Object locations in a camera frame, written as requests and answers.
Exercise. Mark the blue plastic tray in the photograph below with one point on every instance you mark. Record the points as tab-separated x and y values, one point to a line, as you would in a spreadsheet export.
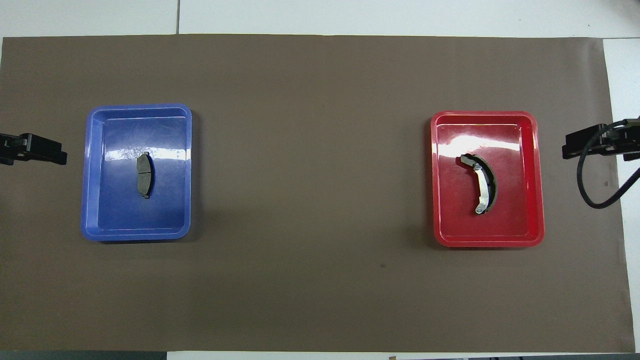
120	210

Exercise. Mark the brown table mat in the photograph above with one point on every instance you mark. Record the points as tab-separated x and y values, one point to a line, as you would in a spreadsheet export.
320	150

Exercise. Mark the dark brake pad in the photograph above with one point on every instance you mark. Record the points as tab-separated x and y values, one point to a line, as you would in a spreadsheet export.
144	175

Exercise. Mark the dark curved small object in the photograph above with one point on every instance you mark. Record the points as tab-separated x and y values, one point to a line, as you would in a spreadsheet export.
483	187

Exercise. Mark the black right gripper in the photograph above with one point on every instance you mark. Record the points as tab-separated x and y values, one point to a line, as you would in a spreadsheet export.
627	142

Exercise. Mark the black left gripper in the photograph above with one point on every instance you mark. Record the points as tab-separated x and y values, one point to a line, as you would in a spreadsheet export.
7	149

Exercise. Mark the red plastic tray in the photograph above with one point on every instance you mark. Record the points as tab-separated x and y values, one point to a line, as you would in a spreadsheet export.
515	210

